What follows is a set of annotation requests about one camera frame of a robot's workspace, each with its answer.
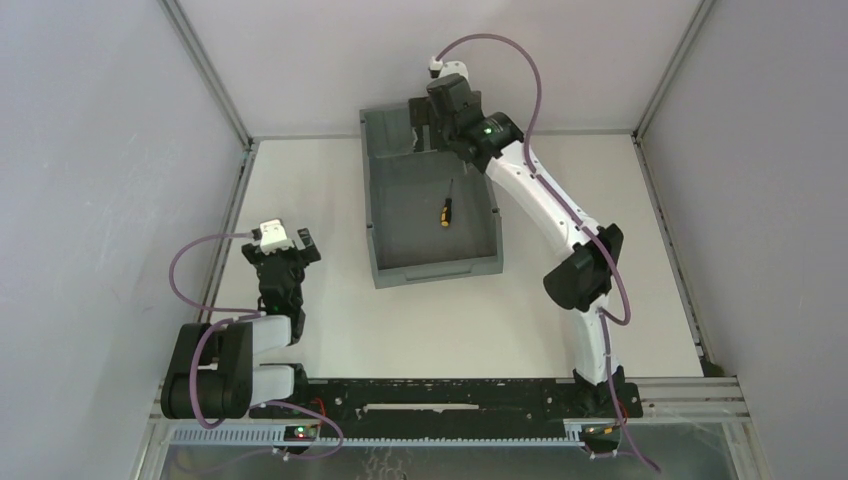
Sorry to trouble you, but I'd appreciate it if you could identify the black yellow screwdriver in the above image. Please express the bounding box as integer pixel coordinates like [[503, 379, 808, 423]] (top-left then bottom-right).
[[440, 179, 454, 228]]

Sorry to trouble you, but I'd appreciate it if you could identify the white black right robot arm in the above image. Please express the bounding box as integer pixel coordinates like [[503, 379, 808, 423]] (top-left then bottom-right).
[[411, 73, 624, 406]]

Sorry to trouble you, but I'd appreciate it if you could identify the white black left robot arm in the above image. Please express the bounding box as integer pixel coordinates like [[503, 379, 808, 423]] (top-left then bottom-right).
[[160, 219, 321, 429]]

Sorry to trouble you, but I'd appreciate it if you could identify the grey plastic storage bin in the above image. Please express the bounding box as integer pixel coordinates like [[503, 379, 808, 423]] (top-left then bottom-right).
[[359, 103, 503, 288]]

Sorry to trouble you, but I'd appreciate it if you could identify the small lit circuit board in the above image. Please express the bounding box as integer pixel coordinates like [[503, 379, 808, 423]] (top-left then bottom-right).
[[284, 425, 320, 442]]

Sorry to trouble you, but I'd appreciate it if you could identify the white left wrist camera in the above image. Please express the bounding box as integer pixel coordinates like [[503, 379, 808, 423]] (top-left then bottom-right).
[[251, 218, 295, 254]]

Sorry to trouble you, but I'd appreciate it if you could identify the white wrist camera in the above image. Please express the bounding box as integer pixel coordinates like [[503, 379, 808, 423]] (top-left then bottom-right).
[[428, 57, 469, 79], [251, 218, 295, 254]]

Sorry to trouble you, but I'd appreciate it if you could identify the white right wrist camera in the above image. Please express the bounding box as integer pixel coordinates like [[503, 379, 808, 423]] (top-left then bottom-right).
[[428, 57, 469, 79]]

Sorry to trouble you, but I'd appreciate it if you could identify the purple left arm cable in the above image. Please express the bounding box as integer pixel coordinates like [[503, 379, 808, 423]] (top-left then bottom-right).
[[168, 231, 346, 480]]

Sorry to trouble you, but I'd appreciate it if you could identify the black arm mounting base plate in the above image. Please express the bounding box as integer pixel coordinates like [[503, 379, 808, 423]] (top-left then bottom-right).
[[249, 378, 643, 441]]

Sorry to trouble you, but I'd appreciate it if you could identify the grey slotted cable duct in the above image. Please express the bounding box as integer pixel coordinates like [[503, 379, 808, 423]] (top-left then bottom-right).
[[169, 423, 591, 448]]

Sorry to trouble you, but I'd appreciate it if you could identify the aluminium enclosure frame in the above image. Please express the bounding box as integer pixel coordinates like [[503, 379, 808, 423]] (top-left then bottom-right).
[[132, 0, 776, 480]]

